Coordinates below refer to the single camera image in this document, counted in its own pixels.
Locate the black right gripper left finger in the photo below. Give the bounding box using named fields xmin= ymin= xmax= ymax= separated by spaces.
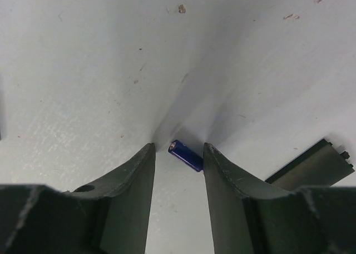
xmin=1 ymin=143 xmax=155 ymax=253

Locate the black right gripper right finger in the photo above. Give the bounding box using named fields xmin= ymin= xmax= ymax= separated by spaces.
xmin=203 ymin=143 xmax=355 ymax=253

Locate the blue magenta battery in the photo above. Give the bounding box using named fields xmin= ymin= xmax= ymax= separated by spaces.
xmin=168 ymin=140 xmax=204 ymax=172

